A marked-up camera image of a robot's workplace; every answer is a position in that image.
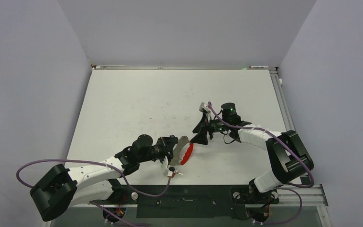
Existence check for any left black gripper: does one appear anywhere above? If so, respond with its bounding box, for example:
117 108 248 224
138 136 178 165

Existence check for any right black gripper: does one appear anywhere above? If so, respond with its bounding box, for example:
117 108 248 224
190 112 230 144

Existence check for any red-handled metal key holder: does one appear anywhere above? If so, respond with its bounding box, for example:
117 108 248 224
169 136 194 166

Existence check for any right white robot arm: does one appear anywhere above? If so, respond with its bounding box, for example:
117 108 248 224
191 102 314 202

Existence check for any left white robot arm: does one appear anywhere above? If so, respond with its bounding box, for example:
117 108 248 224
30 134 180 221

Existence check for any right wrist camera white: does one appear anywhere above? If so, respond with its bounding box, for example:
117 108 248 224
199 102 211 114

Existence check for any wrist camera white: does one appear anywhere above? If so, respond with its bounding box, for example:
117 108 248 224
164 165 183 178
199 102 211 114

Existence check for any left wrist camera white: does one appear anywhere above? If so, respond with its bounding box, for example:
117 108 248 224
164 165 183 178

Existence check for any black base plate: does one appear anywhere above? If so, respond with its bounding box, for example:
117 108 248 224
97 185 279 219

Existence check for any aluminium frame rail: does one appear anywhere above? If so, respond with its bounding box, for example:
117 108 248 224
268 69 329 208

